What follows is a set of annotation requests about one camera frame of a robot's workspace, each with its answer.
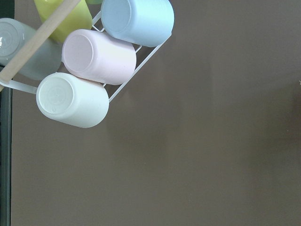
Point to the pink cup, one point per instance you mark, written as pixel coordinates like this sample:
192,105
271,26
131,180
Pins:
96,56

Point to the yellow cup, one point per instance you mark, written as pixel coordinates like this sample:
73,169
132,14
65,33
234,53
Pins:
79,18

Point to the white cup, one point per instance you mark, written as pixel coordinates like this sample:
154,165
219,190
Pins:
65,98

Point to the grey blue cup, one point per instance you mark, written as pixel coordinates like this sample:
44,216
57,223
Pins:
13,36

